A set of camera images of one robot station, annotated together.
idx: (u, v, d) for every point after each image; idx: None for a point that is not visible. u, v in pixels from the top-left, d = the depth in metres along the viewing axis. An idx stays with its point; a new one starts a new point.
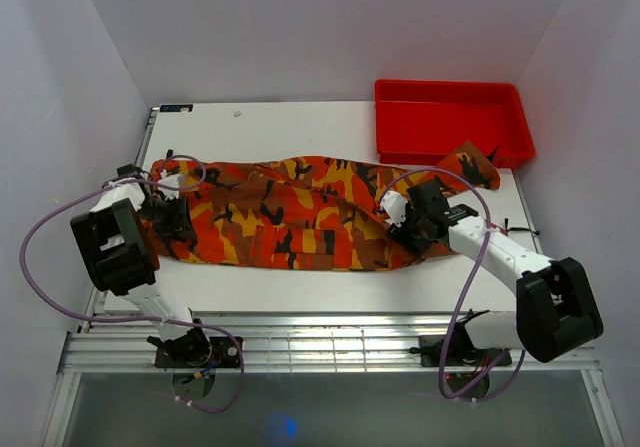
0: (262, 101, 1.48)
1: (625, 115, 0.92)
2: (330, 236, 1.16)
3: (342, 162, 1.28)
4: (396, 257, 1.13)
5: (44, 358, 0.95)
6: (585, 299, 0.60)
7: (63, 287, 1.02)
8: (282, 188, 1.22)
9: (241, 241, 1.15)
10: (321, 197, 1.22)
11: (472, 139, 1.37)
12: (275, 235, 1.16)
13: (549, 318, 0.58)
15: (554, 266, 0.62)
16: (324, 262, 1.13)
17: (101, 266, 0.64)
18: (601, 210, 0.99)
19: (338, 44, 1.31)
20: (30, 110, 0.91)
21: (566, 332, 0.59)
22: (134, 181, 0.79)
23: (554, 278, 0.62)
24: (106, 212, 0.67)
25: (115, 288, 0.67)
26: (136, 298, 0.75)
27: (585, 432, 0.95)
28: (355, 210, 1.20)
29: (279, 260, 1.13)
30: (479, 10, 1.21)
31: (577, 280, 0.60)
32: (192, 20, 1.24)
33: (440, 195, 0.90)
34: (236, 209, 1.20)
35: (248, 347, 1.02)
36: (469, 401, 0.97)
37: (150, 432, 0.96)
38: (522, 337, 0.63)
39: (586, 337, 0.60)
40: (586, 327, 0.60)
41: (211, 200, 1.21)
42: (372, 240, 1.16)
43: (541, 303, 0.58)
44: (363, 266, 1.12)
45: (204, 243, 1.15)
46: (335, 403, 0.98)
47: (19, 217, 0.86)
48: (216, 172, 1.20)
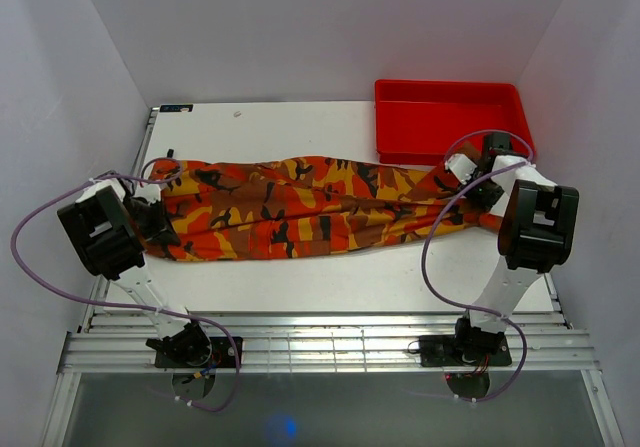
0: (262, 101, 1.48)
1: (624, 115, 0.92)
2: (327, 222, 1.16)
3: (343, 162, 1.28)
4: (392, 236, 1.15)
5: (43, 359, 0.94)
6: (564, 223, 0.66)
7: (63, 288, 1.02)
8: (283, 190, 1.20)
9: (237, 236, 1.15)
10: (324, 196, 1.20)
11: (472, 139, 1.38)
12: (270, 225, 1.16)
13: (522, 218, 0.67)
15: (556, 191, 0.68)
16: (322, 247, 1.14)
17: (92, 253, 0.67)
18: (600, 209, 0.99)
19: (338, 44, 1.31)
20: (31, 110, 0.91)
21: (532, 238, 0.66)
22: (112, 178, 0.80)
23: (552, 201, 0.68)
24: (91, 201, 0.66)
25: (106, 271, 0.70)
26: (128, 284, 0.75)
27: (585, 432, 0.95)
28: (357, 199, 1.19)
29: (277, 251, 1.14)
30: (479, 10, 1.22)
31: (567, 201, 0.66)
32: (192, 21, 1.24)
33: (508, 145, 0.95)
34: (236, 212, 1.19)
35: (248, 347, 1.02)
36: (469, 401, 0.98)
37: (150, 432, 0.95)
38: (500, 234, 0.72)
39: (550, 254, 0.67)
40: (554, 244, 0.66)
41: (212, 203, 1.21)
42: (373, 223, 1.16)
43: (525, 201, 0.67)
44: (359, 245, 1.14)
45: (201, 243, 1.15)
46: (335, 403, 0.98)
47: (18, 217, 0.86)
48: (217, 174, 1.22)
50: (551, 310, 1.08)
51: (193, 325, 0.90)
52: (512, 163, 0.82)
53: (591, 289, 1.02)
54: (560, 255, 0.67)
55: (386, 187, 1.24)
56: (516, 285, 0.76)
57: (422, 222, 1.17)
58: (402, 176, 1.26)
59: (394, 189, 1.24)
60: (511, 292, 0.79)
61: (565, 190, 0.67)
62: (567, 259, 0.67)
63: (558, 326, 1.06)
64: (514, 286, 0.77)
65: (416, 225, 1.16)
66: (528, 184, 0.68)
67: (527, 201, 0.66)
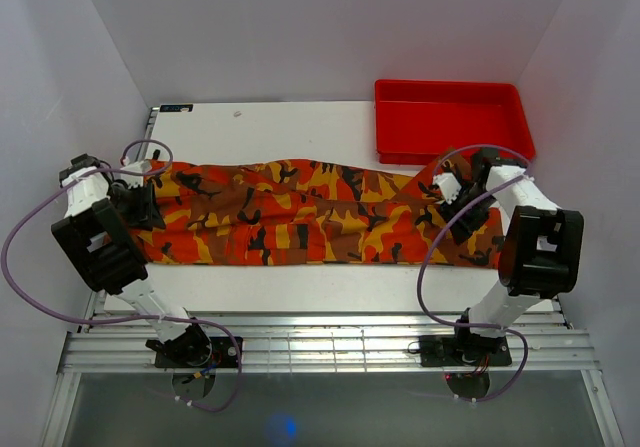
0: (262, 101, 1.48)
1: (624, 115, 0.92)
2: (304, 229, 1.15)
3: (327, 165, 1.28)
4: (369, 250, 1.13)
5: (43, 359, 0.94)
6: (568, 250, 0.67)
7: (63, 289, 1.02)
8: (263, 195, 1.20)
9: (214, 240, 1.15)
10: (299, 197, 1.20)
11: (472, 139, 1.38)
12: (248, 232, 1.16)
13: (525, 249, 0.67)
15: (559, 215, 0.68)
16: (299, 256, 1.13)
17: (93, 268, 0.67)
18: (600, 210, 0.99)
19: (338, 44, 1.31)
20: (31, 110, 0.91)
21: (536, 268, 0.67)
22: (97, 172, 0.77)
23: (555, 226, 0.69)
24: (85, 214, 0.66)
25: (109, 286, 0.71)
26: (131, 296, 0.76)
27: (586, 432, 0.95)
28: (334, 203, 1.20)
29: (253, 257, 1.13)
30: (478, 10, 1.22)
31: (572, 229, 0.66)
32: (193, 21, 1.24)
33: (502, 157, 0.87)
34: (214, 216, 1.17)
35: (248, 347, 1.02)
36: (469, 401, 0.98)
37: (151, 431, 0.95)
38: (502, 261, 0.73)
39: (555, 283, 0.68)
40: (560, 274, 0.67)
41: (191, 207, 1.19)
42: (348, 232, 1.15)
43: (527, 231, 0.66)
44: (336, 258, 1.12)
45: (179, 245, 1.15)
46: (335, 402, 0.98)
47: (17, 216, 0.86)
48: (198, 178, 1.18)
50: (551, 310, 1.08)
51: (194, 326, 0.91)
52: (511, 176, 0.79)
53: (591, 289, 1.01)
54: (566, 283, 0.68)
55: (369, 192, 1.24)
56: (517, 306, 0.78)
57: (398, 232, 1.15)
58: (388, 180, 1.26)
59: (379, 195, 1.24)
60: (510, 311, 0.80)
61: (569, 215, 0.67)
62: (572, 288, 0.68)
63: (558, 326, 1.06)
64: (515, 307, 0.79)
65: (393, 235, 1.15)
66: (529, 211, 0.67)
67: (528, 230, 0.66)
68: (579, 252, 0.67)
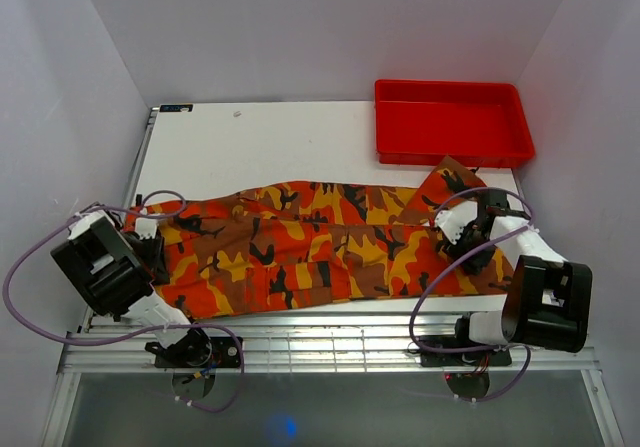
0: (261, 101, 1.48)
1: (625, 115, 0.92)
2: (325, 266, 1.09)
3: (328, 186, 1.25)
4: (396, 282, 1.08)
5: (44, 359, 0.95)
6: (576, 307, 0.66)
7: (64, 290, 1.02)
8: (270, 223, 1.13)
9: (231, 287, 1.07)
10: (312, 227, 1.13)
11: (472, 139, 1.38)
12: (267, 274, 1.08)
13: (530, 304, 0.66)
15: (565, 268, 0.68)
16: (323, 296, 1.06)
17: (98, 292, 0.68)
18: (600, 209, 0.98)
19: (338, 44, 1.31)
20: (30, 111, 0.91)
21: (540, 325, 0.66)
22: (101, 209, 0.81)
23: (561, 279, 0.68)
24: (84, 236, 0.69)
25: (115, 308, 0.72)
26: (138, 311, 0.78)
27: (585, 432, 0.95)
28: (348, 230, 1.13)
29: (276, 303, 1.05)
30: (479, 10, 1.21)
31: (578, 283, 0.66)
32: (192, 21, 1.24)
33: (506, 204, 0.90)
34: (225, 256, 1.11)
35: (248, 347, 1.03)
36: (469, 401, 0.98)
37: (151, 432, 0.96)
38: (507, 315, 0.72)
39: (561, 340, 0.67)
40: (564, 332, 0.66)
41: (195, 252, 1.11)
42: (370, 264, 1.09)
43: (529, 281, 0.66)
44: (363, 295, 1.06)
45: (194, 299, 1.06)
46: (335, 402, 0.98)
47: (19, 216, 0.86)
48: (197, 219, 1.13)
50: None
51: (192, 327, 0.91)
52: (515, 226, 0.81)
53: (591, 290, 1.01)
54: (573, 342, 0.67)
55: (376, 210, 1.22)
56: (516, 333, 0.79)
57: (422, 261, 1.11)
58: (391, 196, 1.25)
59: (386, 211, 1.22)
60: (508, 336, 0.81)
61: (576, 269, 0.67)
62: (580, 349, 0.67)
63: None
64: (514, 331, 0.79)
65: (417, 264, 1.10)
66: (531, 262, 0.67)
67: (532, 281, 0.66)
68: (587, 309, 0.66)
